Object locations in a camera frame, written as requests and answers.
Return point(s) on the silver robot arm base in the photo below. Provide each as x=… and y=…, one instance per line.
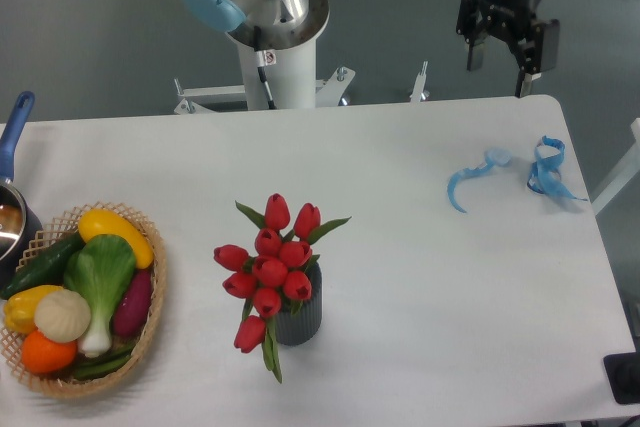
x=275, y=39

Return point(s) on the black device at edge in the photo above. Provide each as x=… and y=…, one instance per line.
x=623, y=375

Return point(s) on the green bok choy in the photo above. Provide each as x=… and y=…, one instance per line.
x=101, y=273

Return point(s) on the woven wicker basket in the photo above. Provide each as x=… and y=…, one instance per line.
x=66, y=386

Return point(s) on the blue crumpled ribbon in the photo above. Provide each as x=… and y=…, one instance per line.
x=544, y=175

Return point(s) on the green bean pods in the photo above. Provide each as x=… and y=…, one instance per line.
x=103, y=365

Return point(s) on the dark grey ribbed vase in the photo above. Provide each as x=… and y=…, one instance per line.
x=294, y=330

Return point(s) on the red tulip bouquet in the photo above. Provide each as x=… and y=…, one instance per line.
x=274, y=277

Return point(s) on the light blue ribbon strip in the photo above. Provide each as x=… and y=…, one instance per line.
x=493, y=157

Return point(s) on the green cucumber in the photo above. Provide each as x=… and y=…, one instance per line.
x=46, y=268

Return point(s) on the yellow bell pepper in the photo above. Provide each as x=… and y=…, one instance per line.
x=19, y=310

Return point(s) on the cream steamed bun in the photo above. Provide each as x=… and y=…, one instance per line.
x=62, y=316

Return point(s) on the blue handled saucepan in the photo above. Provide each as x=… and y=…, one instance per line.
x=19, y=223

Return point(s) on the white table leg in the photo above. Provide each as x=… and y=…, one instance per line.
x=619, y=176

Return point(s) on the purple sweet potato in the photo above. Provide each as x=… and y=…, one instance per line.
x=131, y=313

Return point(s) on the orange fruit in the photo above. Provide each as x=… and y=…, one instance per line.
x=40, y=355

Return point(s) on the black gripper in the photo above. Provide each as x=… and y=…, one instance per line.
x=532, y=41

